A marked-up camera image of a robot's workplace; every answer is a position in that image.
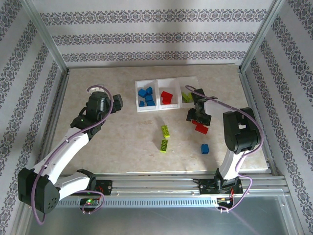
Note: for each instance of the aluminium side rail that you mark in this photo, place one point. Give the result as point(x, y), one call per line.
point(59, 102)

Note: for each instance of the blue lego brick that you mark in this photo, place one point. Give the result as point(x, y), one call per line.
point(151, 103)
point(141, 93)
point(149, 90)
point(141, 103)
point(205, 148)
point(148, 98)

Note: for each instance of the aluminium mounting rail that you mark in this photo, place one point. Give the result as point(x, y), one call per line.
point(156, 186)

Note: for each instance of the left circuit board with LED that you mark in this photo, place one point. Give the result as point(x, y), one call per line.
point(89, 201)

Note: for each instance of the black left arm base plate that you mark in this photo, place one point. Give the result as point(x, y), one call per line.
point(107, 187)

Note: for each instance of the circuit board with led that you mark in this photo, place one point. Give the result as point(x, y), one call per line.
point(89, 201)
point(223, 200)

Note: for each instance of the aluminium frame post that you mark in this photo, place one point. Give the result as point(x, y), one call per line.
point(46, 36)
point(261, 36)

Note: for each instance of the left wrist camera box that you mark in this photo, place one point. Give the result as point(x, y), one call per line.
point(97, 90)

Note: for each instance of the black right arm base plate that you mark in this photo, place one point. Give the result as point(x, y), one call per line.
point(205, 189)

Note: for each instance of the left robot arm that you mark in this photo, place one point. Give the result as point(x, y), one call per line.
point(36, 191)

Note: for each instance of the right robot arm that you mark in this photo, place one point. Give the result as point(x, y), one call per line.
point(240, 132)

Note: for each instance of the right circuit board with LED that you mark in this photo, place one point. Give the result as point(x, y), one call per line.
point(223, 200)

